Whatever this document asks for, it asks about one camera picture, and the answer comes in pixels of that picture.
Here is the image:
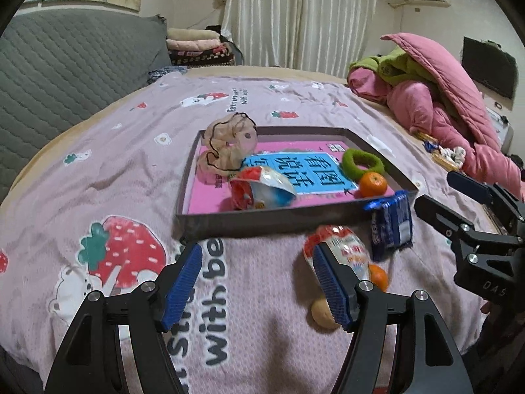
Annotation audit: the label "dark shallow cardboard box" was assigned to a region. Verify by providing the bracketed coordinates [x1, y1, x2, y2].
[176, 126, 420, 241]

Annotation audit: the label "white socks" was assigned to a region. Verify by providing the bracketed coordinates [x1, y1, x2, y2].
[441, 145, 467, 167]

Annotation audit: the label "green felt ring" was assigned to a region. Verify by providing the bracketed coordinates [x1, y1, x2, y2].
[342, 148, 385, 178]

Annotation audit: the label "cream folded blanket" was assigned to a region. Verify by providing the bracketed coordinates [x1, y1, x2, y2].
[167, 28, 220, 42]

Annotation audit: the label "blue cookie packet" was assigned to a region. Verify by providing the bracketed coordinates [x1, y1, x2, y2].
[364, 191, 414, 261]

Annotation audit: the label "black wall television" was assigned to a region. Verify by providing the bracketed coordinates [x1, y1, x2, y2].
[463, 36, 518, 100]

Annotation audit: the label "grey quilted headboard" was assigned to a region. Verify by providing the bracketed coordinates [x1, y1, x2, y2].
[0, 8, 171, 204]

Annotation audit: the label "small beige round bun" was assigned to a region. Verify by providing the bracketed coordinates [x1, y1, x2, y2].
[311, 299, 341, 330]

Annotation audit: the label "pink duvet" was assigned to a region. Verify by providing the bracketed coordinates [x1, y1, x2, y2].
[346, 33, 525, 198]

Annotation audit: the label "pink picture book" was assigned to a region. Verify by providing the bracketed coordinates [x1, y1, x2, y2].
[182, 140, 396, 215]

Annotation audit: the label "green blanket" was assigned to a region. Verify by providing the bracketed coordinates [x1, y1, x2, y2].
[349, 45, 435, 87]

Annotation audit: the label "pink folded blanket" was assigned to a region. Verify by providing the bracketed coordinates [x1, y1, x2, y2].
[166, 38, 222, 52]

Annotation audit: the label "person's right forearm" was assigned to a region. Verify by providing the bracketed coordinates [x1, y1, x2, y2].
[459, 299, 525, 394]

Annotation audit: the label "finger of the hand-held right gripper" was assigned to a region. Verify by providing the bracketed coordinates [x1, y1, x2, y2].
[414, 194, 478, 251]
[447, 170, 525, 222]

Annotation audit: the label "pink plush toy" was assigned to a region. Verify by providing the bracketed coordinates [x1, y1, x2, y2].
[197, 113, 259, 183]

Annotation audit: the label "dark patterned folded blanket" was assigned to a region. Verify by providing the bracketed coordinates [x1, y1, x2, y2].
[168, 45, 242, 66]

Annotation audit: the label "red white blue snack packet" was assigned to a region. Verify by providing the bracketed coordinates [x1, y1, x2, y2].
[230, 165, 297, 211]

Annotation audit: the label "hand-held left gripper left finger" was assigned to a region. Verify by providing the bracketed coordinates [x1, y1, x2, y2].
[43, 243, 203, 394]

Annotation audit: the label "strawberry printed bed sheet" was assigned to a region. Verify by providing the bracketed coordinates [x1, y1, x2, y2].
[0, 66, 501, 394]

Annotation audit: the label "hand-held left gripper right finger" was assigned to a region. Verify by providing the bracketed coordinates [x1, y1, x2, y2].
[312, 243, 476, 394]

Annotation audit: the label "white striped curtain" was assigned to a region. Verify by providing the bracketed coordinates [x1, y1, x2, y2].
[221, 0, 380, 78]

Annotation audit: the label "white appliance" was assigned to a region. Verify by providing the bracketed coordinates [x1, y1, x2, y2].
[488, 107, 515, 152]

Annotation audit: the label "tangerine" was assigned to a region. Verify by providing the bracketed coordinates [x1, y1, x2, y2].
[368, 265, 389, 293]
[359, 171, 388, 198]

